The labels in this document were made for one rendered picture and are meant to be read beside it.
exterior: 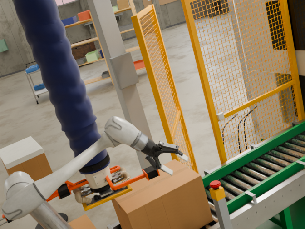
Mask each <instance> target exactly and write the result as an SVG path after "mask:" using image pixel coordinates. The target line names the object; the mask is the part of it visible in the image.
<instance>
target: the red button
mask: <svg viewBox="0 0 305 229"><path fill-rule="evenodd" d="M220 185H221V183H220V181H218V180H214V181H212V182H211V183H210V187H211V188H213V189H214V190H217V189H219V187H220Z"/></svg>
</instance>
